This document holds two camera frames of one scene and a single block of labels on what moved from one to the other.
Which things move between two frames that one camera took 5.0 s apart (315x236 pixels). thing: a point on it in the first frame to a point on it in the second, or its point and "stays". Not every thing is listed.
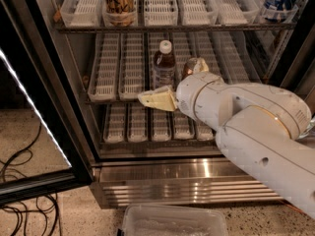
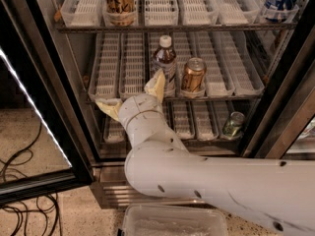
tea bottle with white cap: [164, 66] stays
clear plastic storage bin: [149, 219] stays
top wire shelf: [170, 29] stays
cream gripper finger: [200, 66] to [157, 86]
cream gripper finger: [161, 98] to [110, 106]
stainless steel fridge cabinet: [113, 42] stays
